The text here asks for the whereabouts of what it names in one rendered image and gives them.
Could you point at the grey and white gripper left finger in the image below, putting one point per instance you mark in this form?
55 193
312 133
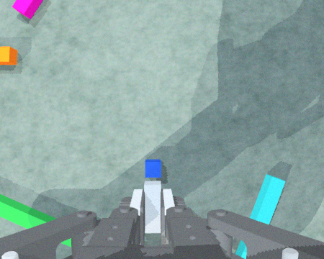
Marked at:
97 239

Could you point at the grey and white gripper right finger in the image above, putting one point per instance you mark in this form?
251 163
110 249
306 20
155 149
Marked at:
195 237

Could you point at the turquoise rod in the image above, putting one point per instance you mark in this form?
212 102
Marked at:
265 205

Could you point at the green rod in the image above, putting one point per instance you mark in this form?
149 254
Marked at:
23 215

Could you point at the orange rod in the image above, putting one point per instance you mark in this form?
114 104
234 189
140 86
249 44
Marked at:
8 56

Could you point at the small blue block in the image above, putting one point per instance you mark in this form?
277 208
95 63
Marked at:
153 168

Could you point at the magenta block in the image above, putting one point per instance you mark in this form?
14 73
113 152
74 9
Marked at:
27 7

